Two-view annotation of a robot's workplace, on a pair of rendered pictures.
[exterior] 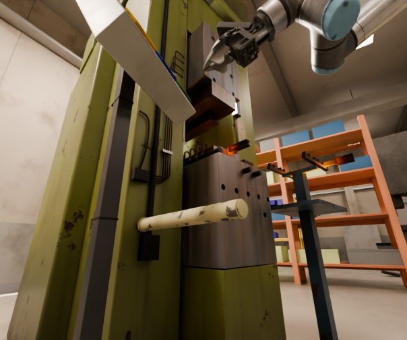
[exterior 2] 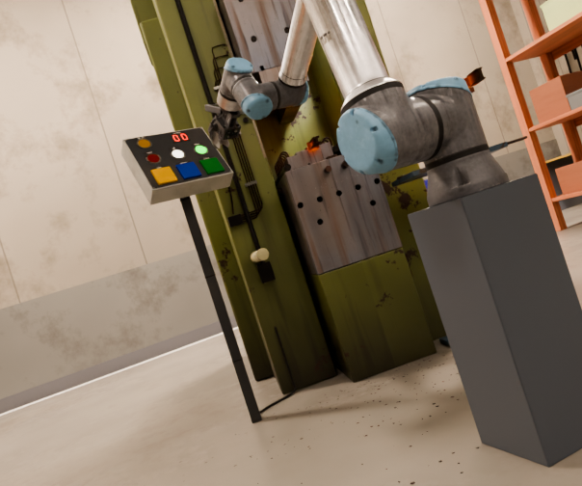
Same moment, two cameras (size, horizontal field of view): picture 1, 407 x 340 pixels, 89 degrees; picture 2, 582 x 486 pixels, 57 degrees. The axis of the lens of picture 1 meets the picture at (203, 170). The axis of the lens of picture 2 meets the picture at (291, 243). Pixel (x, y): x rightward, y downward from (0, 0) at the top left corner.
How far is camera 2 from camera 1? 1.70 m
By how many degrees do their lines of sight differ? 41
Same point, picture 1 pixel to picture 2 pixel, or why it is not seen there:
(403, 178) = not seen: outside the picture
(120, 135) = (193, 227)
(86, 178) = (215, 217)
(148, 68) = (180, 190)
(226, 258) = (319, 265)
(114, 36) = (156, 198)
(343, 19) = (256, 112)
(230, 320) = (334, 308)
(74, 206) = (219, 246)
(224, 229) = (310, 242)
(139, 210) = (248, 247)
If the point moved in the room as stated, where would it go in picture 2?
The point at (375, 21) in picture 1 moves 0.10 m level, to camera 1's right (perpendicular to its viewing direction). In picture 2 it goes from (296, 68) to (322, 54)
